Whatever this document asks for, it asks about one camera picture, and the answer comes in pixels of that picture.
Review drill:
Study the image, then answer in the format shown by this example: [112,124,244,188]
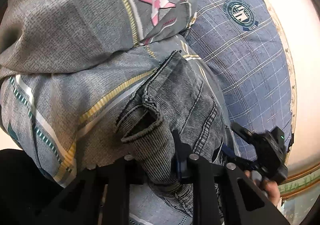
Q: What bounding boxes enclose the person's right hand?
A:
[244,169,281,207]

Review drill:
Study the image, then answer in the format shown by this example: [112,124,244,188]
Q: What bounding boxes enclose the grey star-printed bedsheet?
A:
[0,37,225,225]

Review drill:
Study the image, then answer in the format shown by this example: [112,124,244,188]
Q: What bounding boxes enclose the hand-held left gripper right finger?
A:
[172,129,292,225]

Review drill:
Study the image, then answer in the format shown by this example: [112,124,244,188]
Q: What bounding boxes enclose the blue plaid crest fabric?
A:
[184,0,293,161]

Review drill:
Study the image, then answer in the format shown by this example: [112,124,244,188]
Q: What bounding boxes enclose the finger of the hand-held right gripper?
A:
[221,144,251,167]
[231,122,256,142]

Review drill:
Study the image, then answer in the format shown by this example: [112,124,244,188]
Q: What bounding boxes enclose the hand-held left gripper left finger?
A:
[32,154,150,225]

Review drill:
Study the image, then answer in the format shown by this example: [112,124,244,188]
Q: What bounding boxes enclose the grey star-printed pillow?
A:
[0,0,200,77]

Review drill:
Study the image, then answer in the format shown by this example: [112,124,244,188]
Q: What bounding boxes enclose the grey denim pants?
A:
[114,50,240,225]

